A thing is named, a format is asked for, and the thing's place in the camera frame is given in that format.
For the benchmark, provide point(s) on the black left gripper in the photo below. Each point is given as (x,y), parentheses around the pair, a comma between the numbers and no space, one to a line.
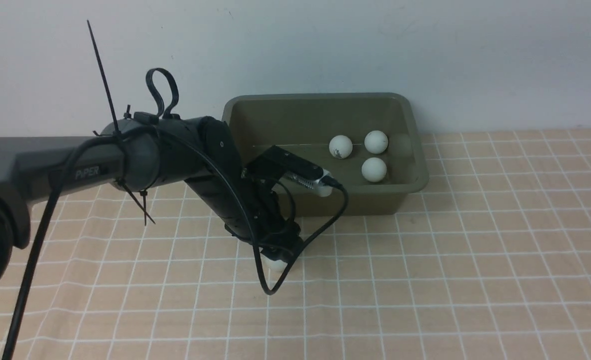
(252,213)

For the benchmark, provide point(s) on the white ping-pong ball black logo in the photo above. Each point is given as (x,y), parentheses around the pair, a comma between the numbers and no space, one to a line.
(340,147)

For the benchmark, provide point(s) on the white ping-pong ball plain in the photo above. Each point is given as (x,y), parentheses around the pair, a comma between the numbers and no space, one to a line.
(374,170)

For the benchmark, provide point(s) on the white ping-pong ball small mark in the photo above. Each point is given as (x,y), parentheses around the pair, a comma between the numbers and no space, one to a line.
(275,265)

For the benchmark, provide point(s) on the left robot arm black grey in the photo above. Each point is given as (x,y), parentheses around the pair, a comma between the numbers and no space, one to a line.
(200,152)

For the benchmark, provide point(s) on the olive green plastic bin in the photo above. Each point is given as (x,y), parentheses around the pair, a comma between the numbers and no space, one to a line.
(304,124)

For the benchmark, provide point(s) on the black zip tie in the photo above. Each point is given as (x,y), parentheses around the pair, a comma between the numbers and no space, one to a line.
(110,110)

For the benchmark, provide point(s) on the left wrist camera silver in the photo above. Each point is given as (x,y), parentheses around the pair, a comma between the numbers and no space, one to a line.
(275,164)

